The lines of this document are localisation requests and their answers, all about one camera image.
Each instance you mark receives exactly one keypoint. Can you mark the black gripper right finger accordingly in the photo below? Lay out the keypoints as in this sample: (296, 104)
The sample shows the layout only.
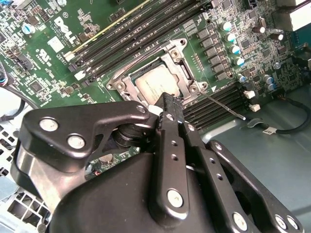
(205, 150)

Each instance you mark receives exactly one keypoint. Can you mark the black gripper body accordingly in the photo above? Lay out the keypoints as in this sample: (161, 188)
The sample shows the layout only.
(109, 206)

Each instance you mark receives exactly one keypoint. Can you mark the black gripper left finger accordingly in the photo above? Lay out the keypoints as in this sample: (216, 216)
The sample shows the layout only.
(73, 116)

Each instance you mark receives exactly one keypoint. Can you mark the metal socket cover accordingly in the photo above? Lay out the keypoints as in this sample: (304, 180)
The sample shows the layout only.
(128, 85)

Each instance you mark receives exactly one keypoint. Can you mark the CPU with silver top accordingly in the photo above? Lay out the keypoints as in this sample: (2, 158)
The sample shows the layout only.
(155, 82)

